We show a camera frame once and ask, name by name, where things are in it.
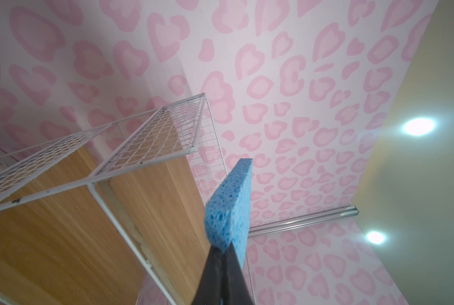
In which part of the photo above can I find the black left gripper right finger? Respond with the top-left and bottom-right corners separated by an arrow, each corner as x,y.
221,243 -> 254,305

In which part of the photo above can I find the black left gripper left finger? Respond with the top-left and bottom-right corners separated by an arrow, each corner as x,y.
191,246 -> 223,305

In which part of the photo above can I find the white wire wooden shelf rack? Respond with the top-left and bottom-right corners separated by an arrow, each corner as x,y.
0,93 -> 258,305

